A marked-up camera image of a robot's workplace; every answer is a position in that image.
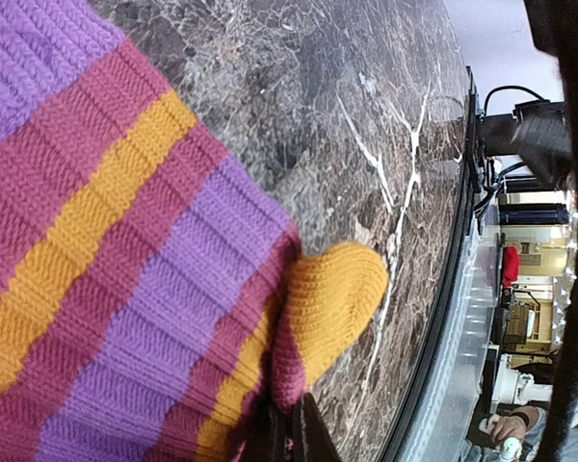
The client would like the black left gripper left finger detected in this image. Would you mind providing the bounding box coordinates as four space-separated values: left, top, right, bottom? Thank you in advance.
240 399 293 462

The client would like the white slotted cable duct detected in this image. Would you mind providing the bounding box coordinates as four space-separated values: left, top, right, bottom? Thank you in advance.
398 226 500 461

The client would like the purple maroon striped sock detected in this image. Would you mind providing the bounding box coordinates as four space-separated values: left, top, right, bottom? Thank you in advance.
0 1 388 461

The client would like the black front rail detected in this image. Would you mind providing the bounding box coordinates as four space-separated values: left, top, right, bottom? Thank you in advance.
378 67 482 461

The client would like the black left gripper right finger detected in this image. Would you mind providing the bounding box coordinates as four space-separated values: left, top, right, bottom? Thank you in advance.
293 393 341 462

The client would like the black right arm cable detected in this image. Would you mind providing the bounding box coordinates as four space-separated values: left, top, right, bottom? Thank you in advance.
524 0 578 462

